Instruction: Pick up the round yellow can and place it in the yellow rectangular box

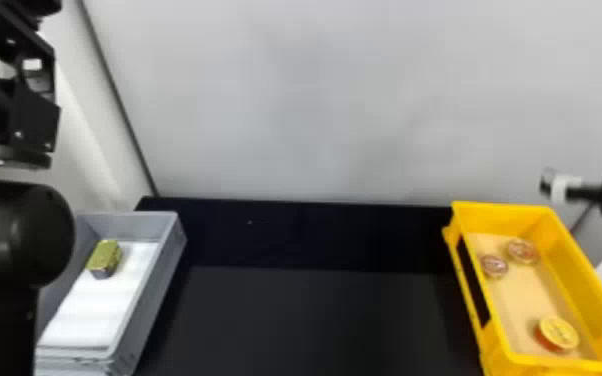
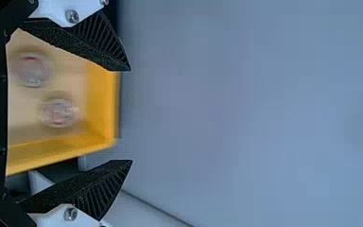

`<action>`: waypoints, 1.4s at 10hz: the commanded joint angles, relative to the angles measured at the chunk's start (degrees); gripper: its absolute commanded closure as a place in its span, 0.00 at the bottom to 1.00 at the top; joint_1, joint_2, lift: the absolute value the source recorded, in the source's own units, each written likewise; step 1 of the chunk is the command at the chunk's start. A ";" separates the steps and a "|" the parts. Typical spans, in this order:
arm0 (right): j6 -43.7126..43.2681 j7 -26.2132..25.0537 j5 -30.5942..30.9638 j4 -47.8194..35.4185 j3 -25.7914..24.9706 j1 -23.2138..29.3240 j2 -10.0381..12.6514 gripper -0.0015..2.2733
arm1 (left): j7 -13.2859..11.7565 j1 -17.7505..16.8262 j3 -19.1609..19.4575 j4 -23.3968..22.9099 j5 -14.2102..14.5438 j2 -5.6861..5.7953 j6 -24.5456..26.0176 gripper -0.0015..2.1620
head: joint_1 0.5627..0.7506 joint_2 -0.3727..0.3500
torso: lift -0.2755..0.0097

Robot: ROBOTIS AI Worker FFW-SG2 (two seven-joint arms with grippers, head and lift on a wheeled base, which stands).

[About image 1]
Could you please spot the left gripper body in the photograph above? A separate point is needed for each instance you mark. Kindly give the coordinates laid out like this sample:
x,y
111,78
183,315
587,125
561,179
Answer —
x,y
28,120

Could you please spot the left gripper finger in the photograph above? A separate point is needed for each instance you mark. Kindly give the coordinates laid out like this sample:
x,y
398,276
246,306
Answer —
x,y
15,36

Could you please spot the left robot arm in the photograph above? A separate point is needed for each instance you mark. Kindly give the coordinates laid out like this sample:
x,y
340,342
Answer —
x,y
12,236

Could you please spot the yellow can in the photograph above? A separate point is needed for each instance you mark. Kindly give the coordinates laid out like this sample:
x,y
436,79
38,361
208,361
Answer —
x,y
522,250
493,265
104,258
557,333

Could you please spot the grey box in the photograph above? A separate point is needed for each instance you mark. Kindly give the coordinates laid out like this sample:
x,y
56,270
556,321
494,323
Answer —
x,y
167,246

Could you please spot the yellow box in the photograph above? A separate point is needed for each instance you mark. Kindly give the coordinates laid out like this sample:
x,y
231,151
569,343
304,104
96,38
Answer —
x,y
584,246

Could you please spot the white foam insert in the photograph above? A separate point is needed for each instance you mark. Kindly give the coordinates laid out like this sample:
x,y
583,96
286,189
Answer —
x,y
96,310

